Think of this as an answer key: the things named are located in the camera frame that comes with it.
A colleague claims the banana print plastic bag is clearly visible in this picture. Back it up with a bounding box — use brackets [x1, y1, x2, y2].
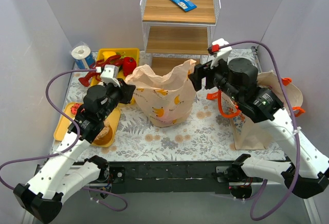
[125, 59, 196, 127]

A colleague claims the beige canvas tote bag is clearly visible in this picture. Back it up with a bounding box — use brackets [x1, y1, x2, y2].
[207, 70, 306, 151]

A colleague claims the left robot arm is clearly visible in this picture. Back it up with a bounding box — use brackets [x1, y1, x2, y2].
[13, 79, 136, 223]

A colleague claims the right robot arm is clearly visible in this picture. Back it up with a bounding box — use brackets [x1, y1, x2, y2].
[188, 58, 328, 199]

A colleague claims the yellow flat tray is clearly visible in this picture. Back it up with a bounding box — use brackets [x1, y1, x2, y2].
[53, 102, 121, 147]

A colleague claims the red bell pepper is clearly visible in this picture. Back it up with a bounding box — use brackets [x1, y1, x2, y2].
[122, 57, 137, 77]

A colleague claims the yellow vegetable bin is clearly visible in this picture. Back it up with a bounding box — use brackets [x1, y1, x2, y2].
[88, 47, 141, 105]

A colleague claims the red toy lobster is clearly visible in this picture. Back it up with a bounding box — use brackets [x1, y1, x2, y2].
[78, 54, 123, 87]

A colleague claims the red frosted donut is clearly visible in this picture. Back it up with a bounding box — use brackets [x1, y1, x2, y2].
[70, 103, 82, 115]

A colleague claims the blue wrapped paper roll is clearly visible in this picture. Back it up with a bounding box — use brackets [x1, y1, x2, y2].
[70, 42, 96, 69]

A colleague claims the blue snack packet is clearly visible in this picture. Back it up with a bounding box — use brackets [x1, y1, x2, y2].
[170, 0, 197, 12]

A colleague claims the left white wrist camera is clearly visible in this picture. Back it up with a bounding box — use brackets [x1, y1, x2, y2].
[96, 64, 120, 87]

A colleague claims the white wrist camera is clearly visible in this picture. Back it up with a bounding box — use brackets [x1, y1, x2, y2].
[208, 38, 232, 69]
[96, 64, 120, 87]

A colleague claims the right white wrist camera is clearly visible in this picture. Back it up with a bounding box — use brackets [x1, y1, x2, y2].
[208, 38, 232, 69]

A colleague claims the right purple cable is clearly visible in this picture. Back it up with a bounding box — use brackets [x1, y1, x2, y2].
[218, 40, 301, 221]

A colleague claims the white wire wooden shelf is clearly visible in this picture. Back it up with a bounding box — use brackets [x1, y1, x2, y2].
[140, 0, 221, 76]

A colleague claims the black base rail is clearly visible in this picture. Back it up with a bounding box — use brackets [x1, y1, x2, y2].
[94, 161, 233, 194]

